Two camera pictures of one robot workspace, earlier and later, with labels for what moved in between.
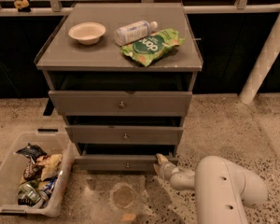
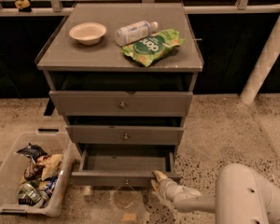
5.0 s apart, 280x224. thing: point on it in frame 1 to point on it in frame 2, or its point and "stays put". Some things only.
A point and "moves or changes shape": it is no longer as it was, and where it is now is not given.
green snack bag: x=154 y=46 stays put
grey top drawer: x=119 y=103 stays put
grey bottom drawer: x=122 y=156 moves or changes shape
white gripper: x=168 y=169 to x=172 y=188
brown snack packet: x=33 y=171 stays put
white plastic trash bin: x=33 y=175 stays put
